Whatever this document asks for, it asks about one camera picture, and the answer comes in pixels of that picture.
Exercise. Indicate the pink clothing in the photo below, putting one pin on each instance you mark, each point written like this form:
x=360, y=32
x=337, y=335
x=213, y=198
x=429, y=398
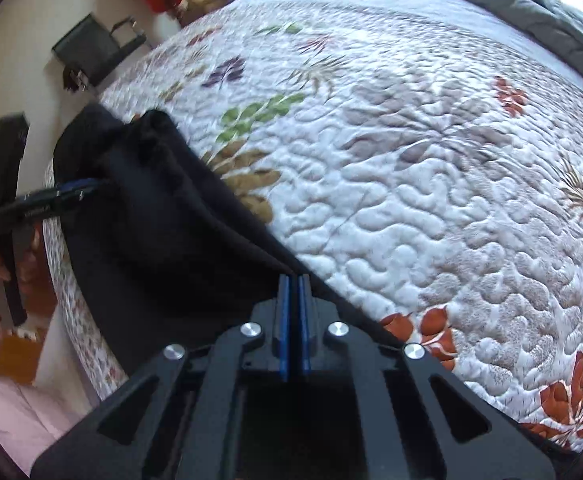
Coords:
x=6, y=410

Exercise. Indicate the black handbag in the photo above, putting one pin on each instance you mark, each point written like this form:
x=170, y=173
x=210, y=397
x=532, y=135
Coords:
x=94, y=45

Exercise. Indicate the black pants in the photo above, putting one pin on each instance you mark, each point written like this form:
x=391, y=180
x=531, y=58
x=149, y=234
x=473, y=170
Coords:
x=171, y=240

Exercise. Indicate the floral quilted bedspread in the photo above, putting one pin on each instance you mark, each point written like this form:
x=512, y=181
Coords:
x=421, y=185

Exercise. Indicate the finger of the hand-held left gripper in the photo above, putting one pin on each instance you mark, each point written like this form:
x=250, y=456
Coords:
x=79, y=184
x=46, y=208

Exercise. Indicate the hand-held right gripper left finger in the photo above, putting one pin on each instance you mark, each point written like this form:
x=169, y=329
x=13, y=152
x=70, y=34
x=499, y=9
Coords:
x=284, y=332

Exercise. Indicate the grey comforter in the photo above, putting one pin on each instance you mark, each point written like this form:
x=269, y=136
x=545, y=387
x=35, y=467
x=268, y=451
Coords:
x=521, y=5

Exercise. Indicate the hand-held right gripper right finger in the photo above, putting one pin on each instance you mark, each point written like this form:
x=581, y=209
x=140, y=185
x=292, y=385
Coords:
x=304, y=332

